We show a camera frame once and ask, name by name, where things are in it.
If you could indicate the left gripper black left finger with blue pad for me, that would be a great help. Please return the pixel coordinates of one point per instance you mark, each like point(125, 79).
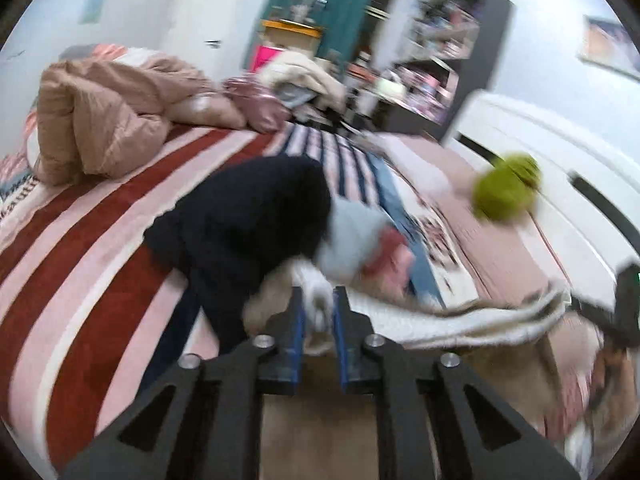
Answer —
point(202, 419)

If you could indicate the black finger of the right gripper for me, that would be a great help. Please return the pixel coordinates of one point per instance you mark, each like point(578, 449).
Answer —
point(620, 309)

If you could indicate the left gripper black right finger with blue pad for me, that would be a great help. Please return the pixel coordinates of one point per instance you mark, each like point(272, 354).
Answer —
point(435, 417)

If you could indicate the brown knit sweater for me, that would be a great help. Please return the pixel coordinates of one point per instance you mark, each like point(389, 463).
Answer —
point(512, 320)

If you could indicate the white bed headboard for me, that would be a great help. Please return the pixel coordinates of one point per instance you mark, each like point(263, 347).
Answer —
point(588, 203)

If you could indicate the pink pillow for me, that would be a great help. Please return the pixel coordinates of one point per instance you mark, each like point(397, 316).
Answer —
point(480, 239)

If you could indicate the striped bed blanket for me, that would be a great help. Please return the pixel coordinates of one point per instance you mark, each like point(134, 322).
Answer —
point(86, 312)

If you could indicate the green plush toy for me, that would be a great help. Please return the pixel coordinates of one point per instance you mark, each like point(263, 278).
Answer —
point(508, 189)

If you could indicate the black garment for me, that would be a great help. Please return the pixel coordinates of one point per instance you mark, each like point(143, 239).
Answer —
point(236, 227)

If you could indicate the light blue garment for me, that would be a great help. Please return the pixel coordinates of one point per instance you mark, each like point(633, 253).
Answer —
point(351, 237)

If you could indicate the black bookshelf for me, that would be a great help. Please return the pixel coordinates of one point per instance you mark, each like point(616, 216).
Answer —
point(453, 49)

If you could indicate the framed portrait photo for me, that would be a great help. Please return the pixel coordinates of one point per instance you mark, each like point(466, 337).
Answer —
point(608, 45)

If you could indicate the pink satin bag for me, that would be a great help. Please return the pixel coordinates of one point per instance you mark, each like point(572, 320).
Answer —
point(263, 111)

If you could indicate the pink striped duvet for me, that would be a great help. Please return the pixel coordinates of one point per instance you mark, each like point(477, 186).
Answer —
point(109, 117)

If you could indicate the yellow topped cabinet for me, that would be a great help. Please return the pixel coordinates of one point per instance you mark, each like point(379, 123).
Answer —
point(280, 35)

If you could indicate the white door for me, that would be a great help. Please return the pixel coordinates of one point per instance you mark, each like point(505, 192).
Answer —
point(209, 34)

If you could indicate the glass display case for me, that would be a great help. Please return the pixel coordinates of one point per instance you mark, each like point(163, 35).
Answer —
point(304, 12)

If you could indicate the blue wall poster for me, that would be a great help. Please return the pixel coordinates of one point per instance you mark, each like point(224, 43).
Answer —
point(91, 12)

